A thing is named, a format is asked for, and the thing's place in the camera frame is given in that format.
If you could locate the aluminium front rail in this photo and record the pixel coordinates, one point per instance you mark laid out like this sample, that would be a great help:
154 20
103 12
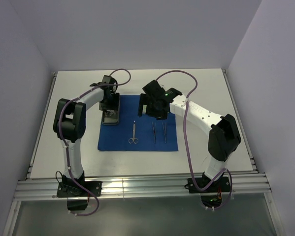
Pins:
137 187

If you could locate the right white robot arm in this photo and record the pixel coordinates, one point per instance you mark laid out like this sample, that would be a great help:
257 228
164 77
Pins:
222 131

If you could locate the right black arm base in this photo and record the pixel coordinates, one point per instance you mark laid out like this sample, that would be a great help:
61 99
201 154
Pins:
216 189

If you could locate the metal scissors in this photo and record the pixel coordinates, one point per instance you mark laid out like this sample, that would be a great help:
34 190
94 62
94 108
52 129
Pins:
133 139

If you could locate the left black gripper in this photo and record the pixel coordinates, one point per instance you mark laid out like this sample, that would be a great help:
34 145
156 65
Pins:
110 108

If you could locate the metal instrument tray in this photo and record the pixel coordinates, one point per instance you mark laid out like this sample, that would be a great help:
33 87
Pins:
110 121

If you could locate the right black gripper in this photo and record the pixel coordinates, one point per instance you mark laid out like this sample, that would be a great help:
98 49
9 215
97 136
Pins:
144 105

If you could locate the metal forceps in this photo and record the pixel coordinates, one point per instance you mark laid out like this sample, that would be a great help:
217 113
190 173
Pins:
110 114

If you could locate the metal pointed tweezers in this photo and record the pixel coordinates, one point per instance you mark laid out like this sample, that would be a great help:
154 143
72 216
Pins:
154 131
165 132

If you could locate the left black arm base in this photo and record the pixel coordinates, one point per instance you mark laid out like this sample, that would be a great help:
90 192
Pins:
77 198

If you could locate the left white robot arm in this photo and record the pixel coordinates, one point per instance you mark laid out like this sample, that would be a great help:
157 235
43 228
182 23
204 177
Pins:
70 125

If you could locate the blue surgical cloth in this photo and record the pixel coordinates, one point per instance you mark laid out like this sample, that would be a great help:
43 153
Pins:
115 137

